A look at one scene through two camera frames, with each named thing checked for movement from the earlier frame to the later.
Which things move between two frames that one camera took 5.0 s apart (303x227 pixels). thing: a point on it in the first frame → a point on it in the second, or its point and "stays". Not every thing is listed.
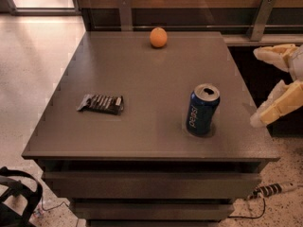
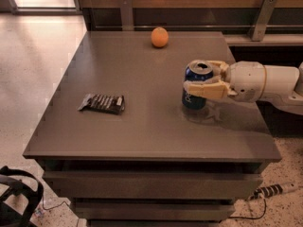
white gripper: (297, 67) → (247, 78)
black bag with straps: (20, 183) stays
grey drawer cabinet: (141, 167) stays
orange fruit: (158, 37) stays
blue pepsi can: (203, 103) → (196, 70)
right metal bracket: (264, 16) stays
